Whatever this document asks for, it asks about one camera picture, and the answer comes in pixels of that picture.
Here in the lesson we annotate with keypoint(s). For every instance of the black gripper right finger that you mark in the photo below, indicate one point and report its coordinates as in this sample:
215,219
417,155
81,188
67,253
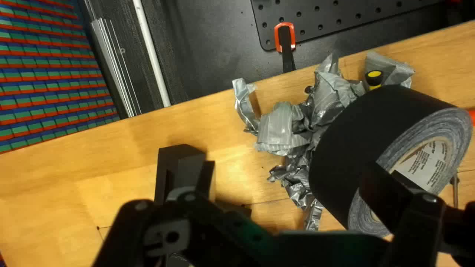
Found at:
415,222

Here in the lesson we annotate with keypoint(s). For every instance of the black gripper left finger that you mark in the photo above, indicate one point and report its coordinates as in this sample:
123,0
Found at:
179,167

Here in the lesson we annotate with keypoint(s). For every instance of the large black tape roll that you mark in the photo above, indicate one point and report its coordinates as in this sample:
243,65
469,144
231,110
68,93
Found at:
356,142

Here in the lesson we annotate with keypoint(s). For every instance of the crumpled grey tape wad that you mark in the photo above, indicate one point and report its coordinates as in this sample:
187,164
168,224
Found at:
286,130

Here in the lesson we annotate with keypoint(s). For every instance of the white pole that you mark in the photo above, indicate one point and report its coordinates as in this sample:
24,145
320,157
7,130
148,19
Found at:
150,53

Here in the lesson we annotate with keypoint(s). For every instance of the yellow black knob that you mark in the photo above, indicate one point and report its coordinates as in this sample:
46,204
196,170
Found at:
374,77

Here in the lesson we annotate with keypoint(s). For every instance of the colourful striped screen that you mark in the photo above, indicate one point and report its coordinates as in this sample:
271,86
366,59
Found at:
44,74

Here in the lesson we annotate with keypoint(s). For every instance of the orange black spring clamp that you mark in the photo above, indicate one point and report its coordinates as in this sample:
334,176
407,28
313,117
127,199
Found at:
285,38

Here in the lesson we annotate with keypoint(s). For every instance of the black pegboard panel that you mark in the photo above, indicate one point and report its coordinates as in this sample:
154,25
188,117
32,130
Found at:
335,16

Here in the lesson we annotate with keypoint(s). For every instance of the aluminium profile rail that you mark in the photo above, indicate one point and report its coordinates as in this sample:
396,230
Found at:
114,68

